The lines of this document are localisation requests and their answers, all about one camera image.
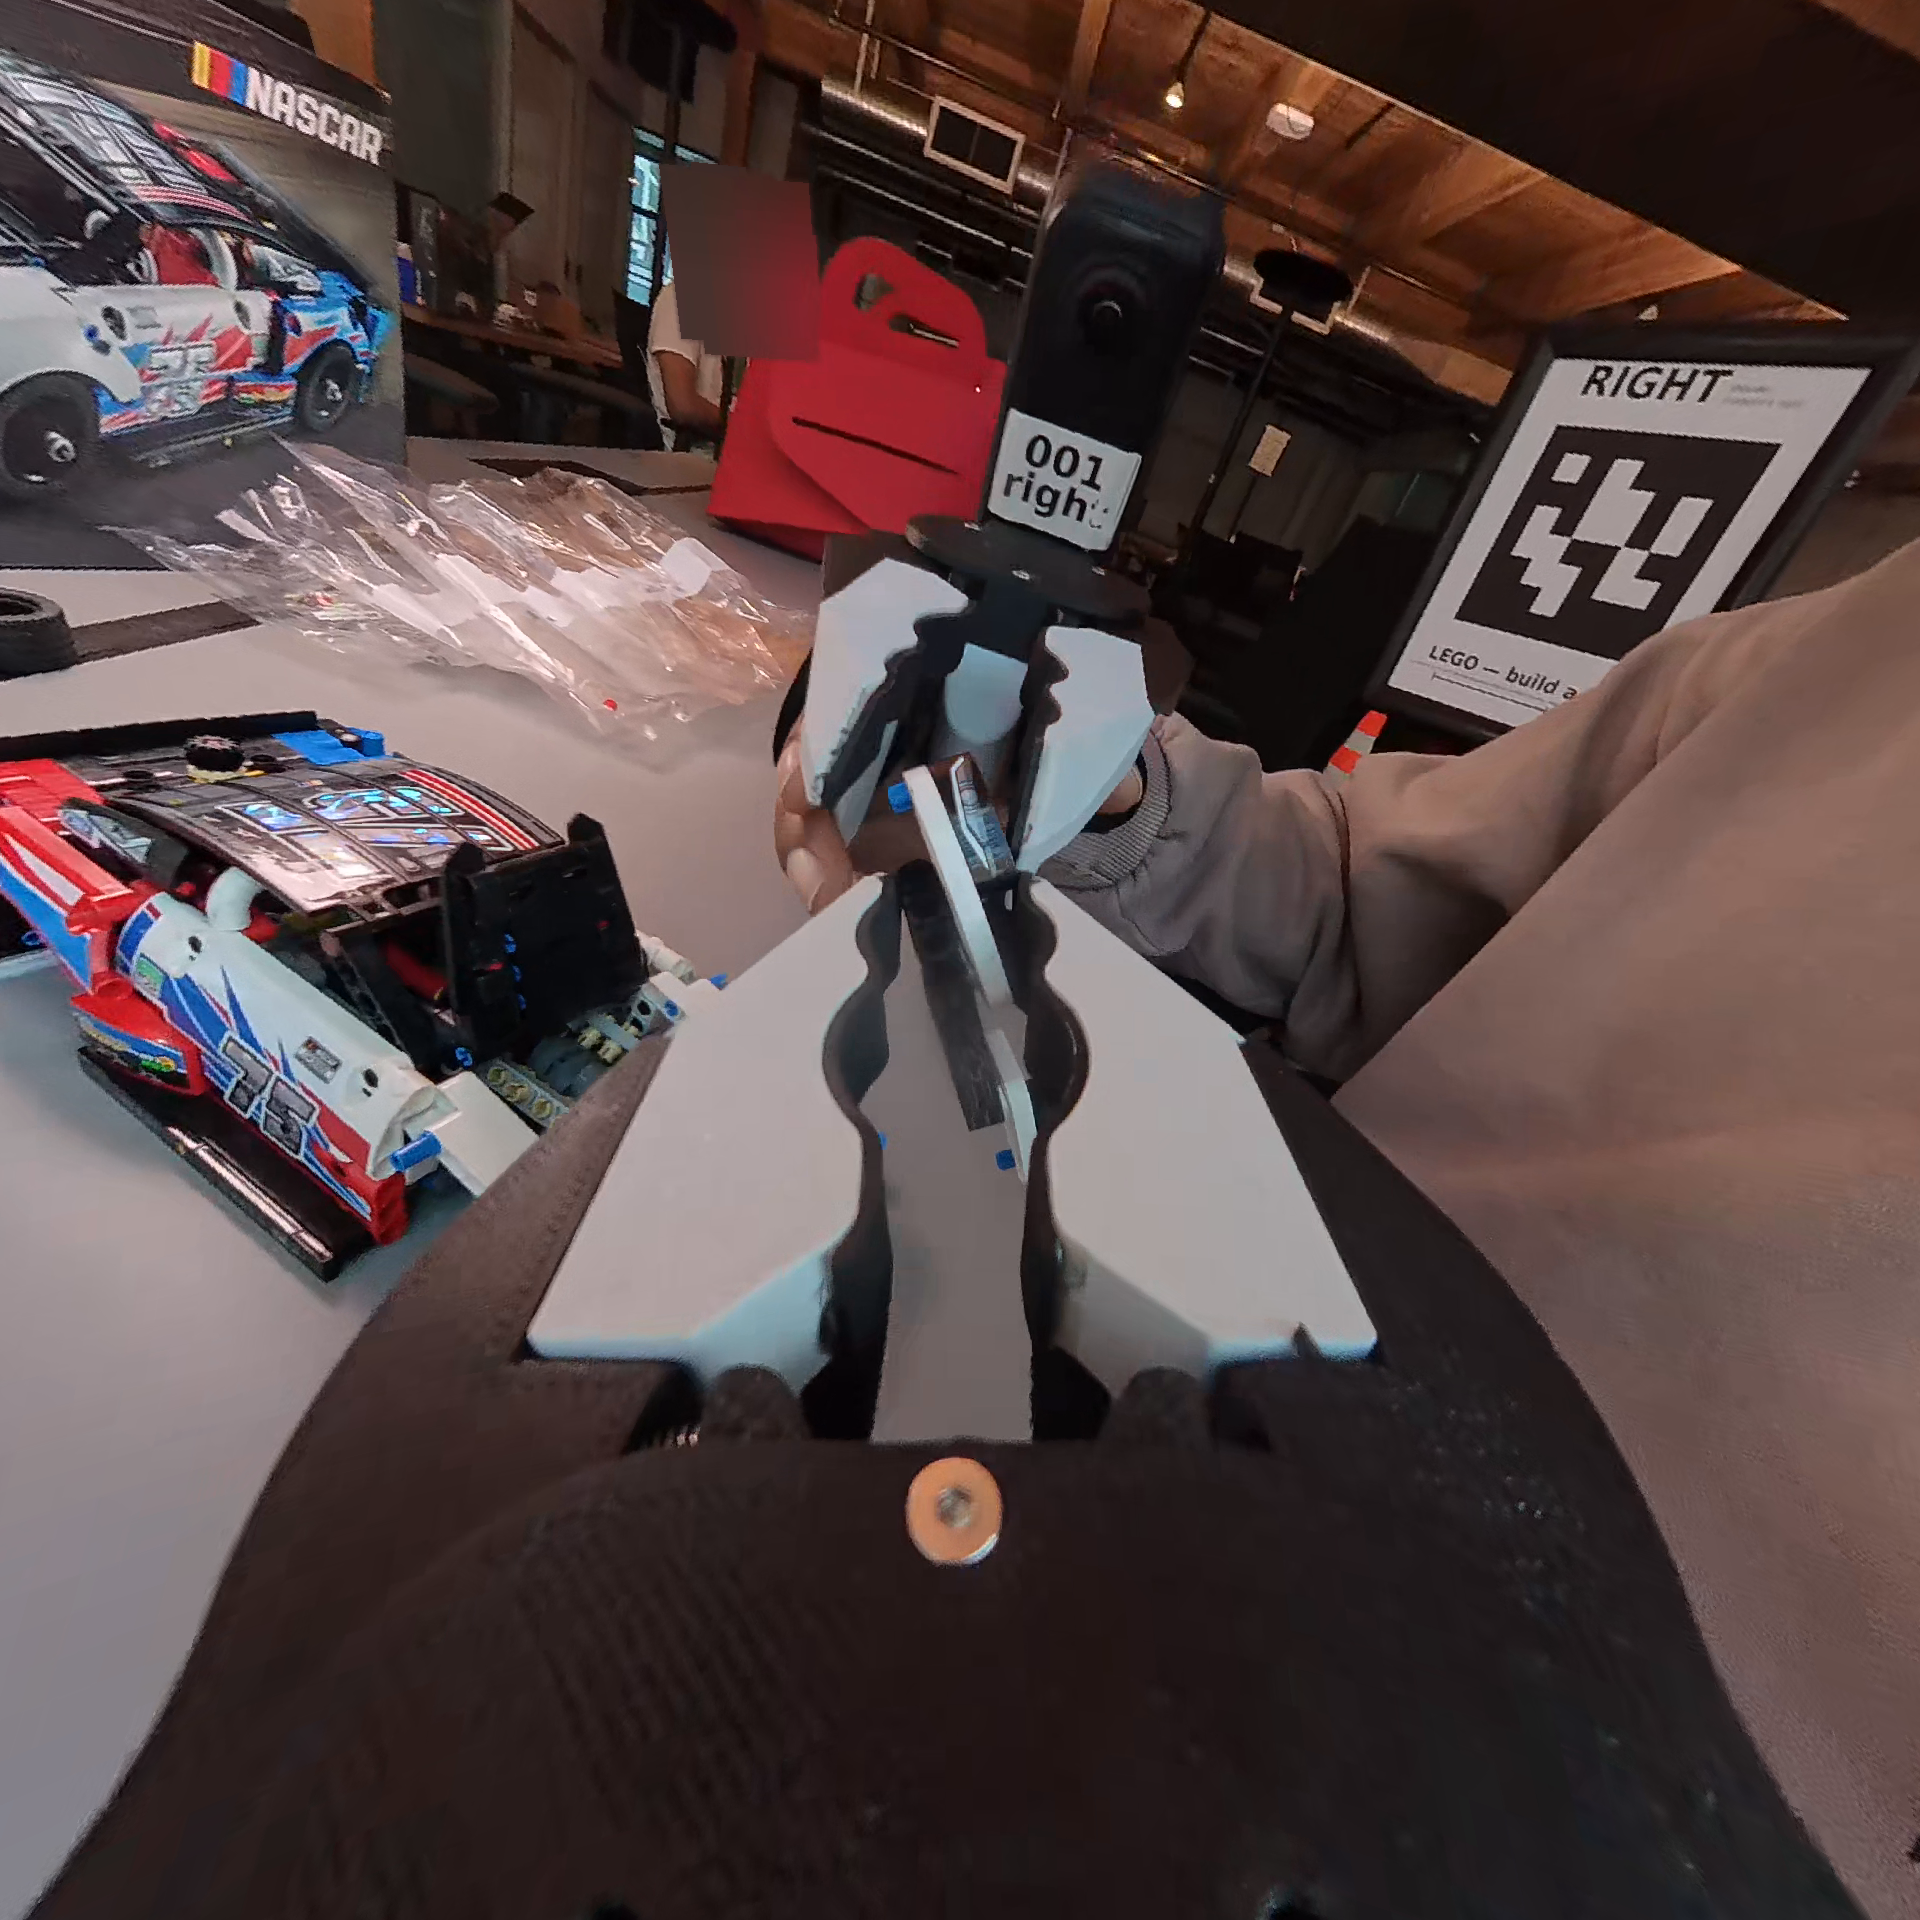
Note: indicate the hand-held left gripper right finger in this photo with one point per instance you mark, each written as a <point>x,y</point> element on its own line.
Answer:
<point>1200,1187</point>

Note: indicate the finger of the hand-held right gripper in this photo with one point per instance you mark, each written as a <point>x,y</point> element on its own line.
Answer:
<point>1095,735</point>
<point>863,659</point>

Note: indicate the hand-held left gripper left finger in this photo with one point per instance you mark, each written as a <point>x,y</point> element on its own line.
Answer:
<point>707,1187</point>

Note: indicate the black white brick bumper assembly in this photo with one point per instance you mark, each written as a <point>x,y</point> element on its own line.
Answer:
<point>946,842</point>

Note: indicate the toy brick race car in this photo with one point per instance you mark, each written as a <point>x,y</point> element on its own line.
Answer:
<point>299,1037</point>

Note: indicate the person's right forearm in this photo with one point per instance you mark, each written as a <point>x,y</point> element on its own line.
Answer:
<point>1501,842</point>

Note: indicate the grey desk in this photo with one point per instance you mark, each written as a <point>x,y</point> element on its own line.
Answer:
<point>152,1425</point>

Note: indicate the person's right hand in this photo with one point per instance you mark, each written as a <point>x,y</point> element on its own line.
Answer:
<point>816,863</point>

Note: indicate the red cardboard carrier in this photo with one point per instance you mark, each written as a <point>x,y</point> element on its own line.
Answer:
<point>871,450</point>

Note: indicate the orange white traffic cone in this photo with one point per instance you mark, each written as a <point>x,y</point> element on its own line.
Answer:
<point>1355,750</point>

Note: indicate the crumpled clear plastic bag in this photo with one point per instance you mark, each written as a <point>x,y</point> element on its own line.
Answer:
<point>496,601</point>

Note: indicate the black framed marker sign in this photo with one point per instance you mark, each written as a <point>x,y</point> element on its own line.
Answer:
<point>1619,526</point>

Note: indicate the car printed cardboard box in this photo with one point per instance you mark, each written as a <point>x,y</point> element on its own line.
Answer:
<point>152,331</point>

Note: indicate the black toy tyre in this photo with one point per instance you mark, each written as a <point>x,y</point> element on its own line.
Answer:
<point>34,637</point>

